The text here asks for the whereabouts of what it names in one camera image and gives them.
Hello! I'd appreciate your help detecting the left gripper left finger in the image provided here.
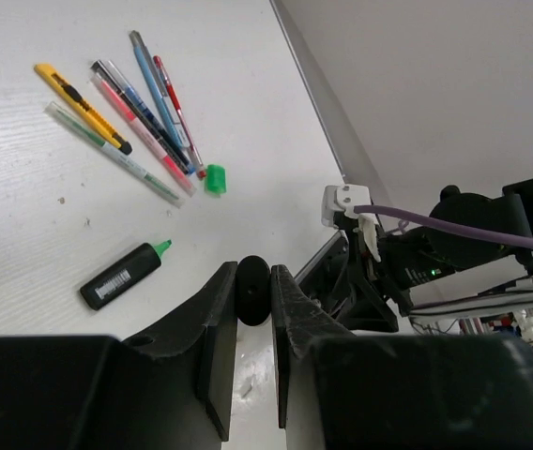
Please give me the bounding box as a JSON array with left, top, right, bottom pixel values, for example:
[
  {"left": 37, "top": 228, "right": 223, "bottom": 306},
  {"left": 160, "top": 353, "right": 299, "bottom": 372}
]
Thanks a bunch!
[{"left": 0, "top": 262, "right": 237, "bottom": 449}]

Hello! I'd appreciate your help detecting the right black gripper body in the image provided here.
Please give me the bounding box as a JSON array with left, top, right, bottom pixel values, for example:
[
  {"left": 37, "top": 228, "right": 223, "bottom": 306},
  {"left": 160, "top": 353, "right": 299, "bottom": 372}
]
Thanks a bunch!
[{"left": 296, "top": 219, "right": 412, "bottom": 333}]

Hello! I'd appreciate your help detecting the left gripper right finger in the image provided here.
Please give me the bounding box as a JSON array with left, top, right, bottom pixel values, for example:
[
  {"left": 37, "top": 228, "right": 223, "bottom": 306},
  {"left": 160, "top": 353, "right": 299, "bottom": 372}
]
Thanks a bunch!
[{"left": 270, "top": 265, "right": 533, "bottom": 449}]

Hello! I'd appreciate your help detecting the black yellow highlighter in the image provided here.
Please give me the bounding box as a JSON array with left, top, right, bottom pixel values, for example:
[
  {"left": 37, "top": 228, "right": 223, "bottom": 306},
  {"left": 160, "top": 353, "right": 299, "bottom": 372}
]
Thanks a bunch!
[{"left": 235, "top": 255, "right": 271, "bottom": 326}]

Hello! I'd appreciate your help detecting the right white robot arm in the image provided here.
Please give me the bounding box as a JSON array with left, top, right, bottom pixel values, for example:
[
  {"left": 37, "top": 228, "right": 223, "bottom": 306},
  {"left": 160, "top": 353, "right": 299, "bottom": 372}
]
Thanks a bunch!
[{"left": 297, "top": 179, "right": 533, "bottom": 333}]

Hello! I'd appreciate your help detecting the black green highlighter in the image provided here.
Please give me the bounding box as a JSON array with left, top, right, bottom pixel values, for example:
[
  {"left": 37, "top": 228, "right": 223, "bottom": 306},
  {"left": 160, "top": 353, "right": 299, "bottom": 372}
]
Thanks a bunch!
[{"left": 79, "top": 240, "right": 172, "bottom": 310}]

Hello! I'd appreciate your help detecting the green highlighter cap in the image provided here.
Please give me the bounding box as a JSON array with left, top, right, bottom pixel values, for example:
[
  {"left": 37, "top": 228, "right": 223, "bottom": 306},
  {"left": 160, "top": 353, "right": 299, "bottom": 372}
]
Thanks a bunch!
[{"left": 205, "top": 164, "right": 227, "bottom": 196}]

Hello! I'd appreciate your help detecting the clear red pen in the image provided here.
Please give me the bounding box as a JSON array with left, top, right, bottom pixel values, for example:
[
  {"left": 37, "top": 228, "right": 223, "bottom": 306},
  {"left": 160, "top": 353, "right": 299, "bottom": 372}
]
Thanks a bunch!
[{"left": 152, "top": 55, "right": 206, "bottom": 180}]

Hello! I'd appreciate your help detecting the light blue mechanical pencil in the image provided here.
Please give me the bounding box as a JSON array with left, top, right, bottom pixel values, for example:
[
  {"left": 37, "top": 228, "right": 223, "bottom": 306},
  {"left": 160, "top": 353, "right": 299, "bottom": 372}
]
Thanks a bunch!
[{"left": 129, "top": 30, "right": 190, "bottom": 150}]

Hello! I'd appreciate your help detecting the yellow utility knife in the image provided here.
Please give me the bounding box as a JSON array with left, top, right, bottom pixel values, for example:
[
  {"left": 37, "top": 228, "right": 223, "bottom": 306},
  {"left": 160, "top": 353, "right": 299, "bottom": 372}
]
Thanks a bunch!
[{"left": 34, "top": 63, "right": 132, "bottom": 156}]

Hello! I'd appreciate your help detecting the clear green pen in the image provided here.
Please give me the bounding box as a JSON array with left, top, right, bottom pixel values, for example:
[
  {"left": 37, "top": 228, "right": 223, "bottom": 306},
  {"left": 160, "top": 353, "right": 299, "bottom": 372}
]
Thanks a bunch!
[{"left": 45, "top": 102, "right": 184, "bottom": 208}]

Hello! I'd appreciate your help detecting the clear pink pen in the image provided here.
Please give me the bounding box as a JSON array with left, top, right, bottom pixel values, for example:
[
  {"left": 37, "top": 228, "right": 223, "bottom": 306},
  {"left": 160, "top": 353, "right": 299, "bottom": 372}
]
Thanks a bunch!
[{"left": 91, "top": 74, "right": 196, "bottom": 197}]

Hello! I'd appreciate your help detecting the black blue pen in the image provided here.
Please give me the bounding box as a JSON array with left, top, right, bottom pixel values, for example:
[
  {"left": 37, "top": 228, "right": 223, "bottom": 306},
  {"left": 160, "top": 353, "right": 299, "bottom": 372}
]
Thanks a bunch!
[{"left": 91, "top": 60, "right": 194, "bottom": 175}]

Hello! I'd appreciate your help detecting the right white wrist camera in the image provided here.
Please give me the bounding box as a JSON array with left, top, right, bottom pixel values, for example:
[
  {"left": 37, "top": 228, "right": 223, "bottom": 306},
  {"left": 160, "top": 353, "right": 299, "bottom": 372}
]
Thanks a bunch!
[{"left": 321, "top": 185, "right": 377, "bottom": 228}]

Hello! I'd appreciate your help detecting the aluminium rail right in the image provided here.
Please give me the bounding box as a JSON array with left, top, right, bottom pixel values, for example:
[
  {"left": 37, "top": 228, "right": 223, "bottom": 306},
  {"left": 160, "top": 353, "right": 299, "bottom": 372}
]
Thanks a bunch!
[{"left": 271, "top": 1, "right": 387, "bottom": 196}]

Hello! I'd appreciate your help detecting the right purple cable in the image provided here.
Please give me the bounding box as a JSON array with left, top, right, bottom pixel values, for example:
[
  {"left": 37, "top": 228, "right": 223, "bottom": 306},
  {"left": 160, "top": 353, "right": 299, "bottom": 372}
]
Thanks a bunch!
[{"left": 351, "top": 203, "right": 533, "bottom": 253}]

